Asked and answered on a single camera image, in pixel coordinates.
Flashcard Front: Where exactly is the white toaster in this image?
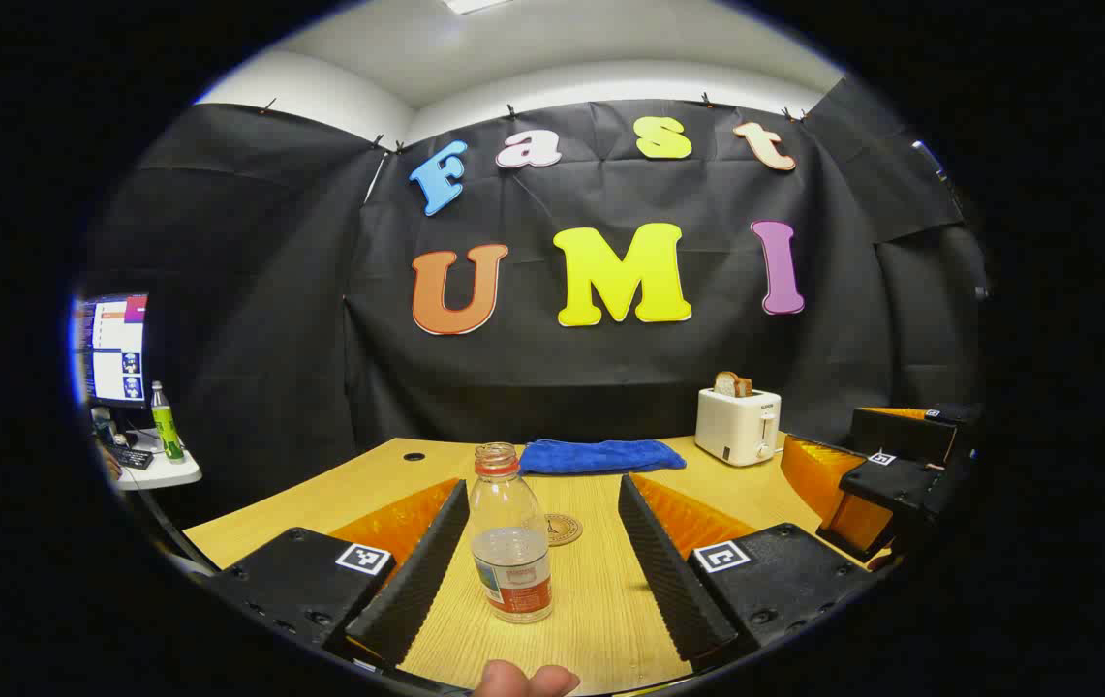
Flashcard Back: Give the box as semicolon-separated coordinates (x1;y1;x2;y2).
694;386;783;468

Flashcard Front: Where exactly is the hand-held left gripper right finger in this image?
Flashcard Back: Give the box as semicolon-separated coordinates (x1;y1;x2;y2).
617;472;880;674

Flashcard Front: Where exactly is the green drink bottle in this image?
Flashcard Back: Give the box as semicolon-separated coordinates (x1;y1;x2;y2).
149;380;186;464

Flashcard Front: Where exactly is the black backdrop cloth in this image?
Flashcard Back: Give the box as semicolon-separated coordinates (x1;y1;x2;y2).
87;77;989;529

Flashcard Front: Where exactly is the white side table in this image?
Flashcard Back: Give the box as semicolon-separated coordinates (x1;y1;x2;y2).
92;426;203;492

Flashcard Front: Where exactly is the blue towel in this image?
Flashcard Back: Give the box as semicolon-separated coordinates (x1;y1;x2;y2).
519;439;688;476

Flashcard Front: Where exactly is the clear plastic water bottle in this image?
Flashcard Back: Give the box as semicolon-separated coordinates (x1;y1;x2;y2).
468;442;555;624

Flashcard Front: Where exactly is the computer monitor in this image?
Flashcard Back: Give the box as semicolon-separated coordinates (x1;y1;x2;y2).
76;293;149;409

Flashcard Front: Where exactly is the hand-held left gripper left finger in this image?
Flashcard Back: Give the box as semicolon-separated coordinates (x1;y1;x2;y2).
206;477;472;671

